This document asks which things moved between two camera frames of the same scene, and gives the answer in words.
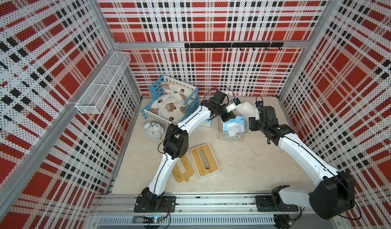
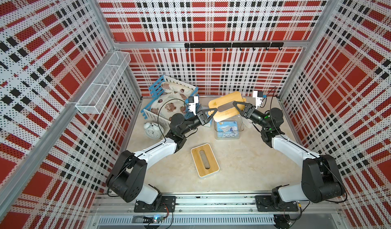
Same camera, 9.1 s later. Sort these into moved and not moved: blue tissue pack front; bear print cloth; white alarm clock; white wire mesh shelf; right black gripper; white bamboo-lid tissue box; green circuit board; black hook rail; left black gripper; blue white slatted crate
Moved: left black gripper; right black gripper; blue tissue pack front
Not moved: white alarm clock; black hook rail; bear print cloth; white wire mesh shelf; green circuit board; blue white slatted crate; white bamboo-lid tissue box
